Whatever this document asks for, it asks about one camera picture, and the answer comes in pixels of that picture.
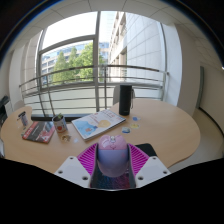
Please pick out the black printed mouse pad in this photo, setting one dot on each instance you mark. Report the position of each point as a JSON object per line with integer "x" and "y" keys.
{"x": 146, "y": 150}

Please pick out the black cylinder speaker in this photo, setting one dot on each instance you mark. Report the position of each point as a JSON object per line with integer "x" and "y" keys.
{"x": 125, "y": 100}

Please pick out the dark red magazine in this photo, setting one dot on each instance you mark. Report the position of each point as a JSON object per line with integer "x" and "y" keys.
{"x": 39, "y": 131}

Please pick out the grey-green door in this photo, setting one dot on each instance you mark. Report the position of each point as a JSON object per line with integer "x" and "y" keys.
{"x": 200, "y": 86}

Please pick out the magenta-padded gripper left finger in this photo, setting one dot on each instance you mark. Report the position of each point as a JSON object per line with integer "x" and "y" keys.
{"x": 75, "y": 168}

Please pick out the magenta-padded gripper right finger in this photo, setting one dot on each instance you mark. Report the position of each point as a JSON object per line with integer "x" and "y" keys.
{"x": 151, "y": 168}

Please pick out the lilac and pink computer mouse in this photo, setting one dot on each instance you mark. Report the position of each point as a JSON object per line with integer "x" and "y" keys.
{"x": 112, "y": 155}

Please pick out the metal balcony railing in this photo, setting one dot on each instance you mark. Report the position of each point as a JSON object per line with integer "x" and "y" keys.
{"x": 83, "y": 68}

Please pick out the open light blue magazine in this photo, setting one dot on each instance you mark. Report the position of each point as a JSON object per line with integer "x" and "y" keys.
{"x": 98, "y": 124}

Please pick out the white chair behind table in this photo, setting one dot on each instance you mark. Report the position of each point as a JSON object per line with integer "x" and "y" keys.
{"x": 18, "y": 106}
{"x": 115, "y": 95}

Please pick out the black office printer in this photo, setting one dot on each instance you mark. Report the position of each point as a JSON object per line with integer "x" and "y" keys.
{"x": 3, "y": 111}

